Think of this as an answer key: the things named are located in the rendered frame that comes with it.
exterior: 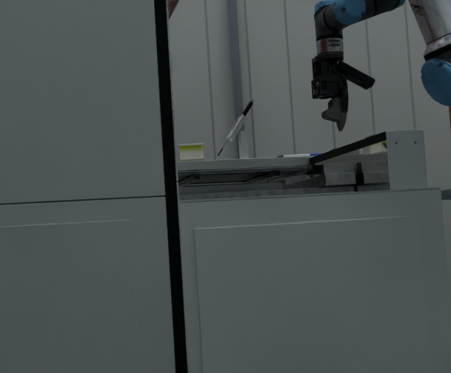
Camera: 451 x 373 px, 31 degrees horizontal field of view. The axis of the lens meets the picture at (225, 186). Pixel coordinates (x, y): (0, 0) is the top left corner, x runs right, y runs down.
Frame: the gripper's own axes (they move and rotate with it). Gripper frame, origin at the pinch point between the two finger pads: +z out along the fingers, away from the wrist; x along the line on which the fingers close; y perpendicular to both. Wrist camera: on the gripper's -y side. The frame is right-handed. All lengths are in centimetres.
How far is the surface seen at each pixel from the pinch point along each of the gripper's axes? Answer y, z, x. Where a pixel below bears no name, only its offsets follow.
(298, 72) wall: -45, -52, -170
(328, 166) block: 13.1, 12.9, 21.9
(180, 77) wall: 13, -54, -186
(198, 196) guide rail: 46, 19, 19
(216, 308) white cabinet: 49, 44, 47
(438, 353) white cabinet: 0, 57, 46
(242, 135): 24.8, -0.5, -16.8
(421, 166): -2.7, 15.6, 40.2
